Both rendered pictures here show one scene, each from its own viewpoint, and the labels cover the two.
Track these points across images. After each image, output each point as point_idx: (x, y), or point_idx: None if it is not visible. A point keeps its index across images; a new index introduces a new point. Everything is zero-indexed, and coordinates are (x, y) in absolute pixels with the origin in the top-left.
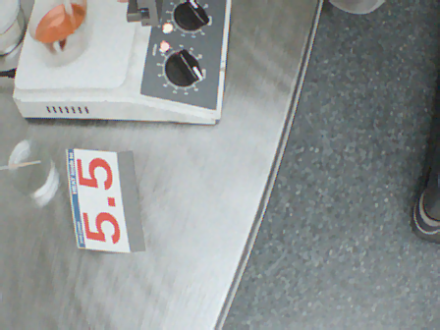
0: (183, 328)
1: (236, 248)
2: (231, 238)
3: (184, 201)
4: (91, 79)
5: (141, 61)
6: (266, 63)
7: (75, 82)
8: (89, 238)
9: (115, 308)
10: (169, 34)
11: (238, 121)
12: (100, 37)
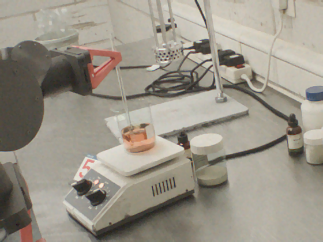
0: (37, 180)
1: (33, 200)
2: (37, 200)
3: (63, 197)
4: (112, 149)
5: (100, 171)
6: (60, 234)
7: (119, 146)
8: (86, 160)
9: (68, 170)
10: (98, 186)
11: (59, 218)
12: (122, 155)
